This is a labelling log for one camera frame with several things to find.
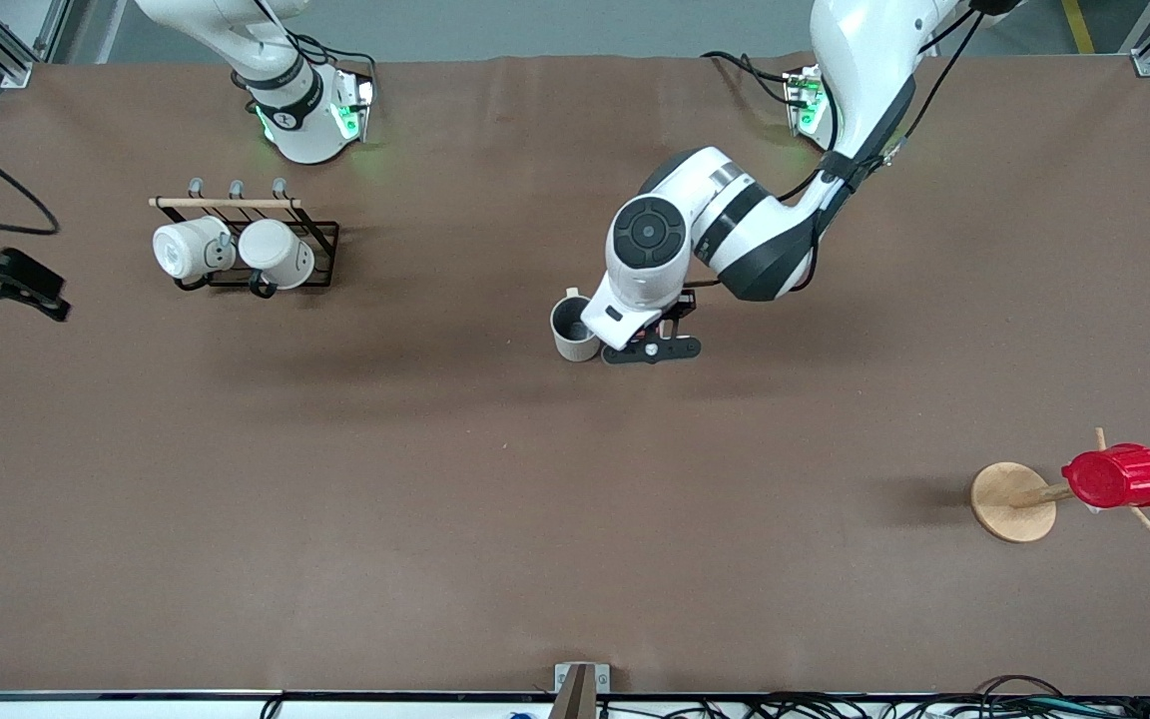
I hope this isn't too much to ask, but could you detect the brown table cover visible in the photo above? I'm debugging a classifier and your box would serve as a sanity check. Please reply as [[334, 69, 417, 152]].
[[0, 52, 1150, 697]]

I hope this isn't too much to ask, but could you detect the grey ceramic mug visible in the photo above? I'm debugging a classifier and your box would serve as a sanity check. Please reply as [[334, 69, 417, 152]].
[[550, 288, 603, 362]]

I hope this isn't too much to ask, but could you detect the white mug with black handle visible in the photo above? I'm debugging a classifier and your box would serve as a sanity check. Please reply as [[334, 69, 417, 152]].
[[238, 219, 316, 299]]

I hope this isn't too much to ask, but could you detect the red plastic cup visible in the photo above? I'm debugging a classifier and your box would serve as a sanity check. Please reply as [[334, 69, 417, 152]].
[[1061, 443, 1150, 509]]

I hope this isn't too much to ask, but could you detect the white mug with dotted bottom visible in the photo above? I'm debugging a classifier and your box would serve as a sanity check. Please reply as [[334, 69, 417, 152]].
[[153, 217, 237, 283]]

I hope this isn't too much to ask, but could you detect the black base cable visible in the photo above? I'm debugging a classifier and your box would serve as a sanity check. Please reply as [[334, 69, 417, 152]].
[[702, 50, 798, 107], [290, 35, 378, 83]]

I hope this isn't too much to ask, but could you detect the metal table bracket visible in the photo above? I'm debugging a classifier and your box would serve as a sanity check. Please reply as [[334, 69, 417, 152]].
[[553, 662, 611, 719]]

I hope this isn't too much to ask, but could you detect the black cable bundle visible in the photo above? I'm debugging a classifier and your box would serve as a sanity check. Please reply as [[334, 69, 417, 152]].
[[735, 675, 1150, 719]]

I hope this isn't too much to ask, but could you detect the black left base cable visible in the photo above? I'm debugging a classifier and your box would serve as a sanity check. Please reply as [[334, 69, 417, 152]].
[[702, 50, 798, 107]]

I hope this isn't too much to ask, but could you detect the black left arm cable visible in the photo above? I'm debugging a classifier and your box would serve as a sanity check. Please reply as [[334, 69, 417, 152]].
[[778, 0, 987, 203]]

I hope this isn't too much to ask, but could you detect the black right base cable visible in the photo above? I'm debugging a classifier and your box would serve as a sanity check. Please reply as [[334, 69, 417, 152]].
[[290, 35, 378, 83]]

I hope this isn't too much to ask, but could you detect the wooden mug tree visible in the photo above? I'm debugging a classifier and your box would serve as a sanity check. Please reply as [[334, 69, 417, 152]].
[[970, 427, 1150, 544]]

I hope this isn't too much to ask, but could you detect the black wire mug rack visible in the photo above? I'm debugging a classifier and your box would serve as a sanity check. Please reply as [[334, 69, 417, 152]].
[[149, 178, 340, 299]]

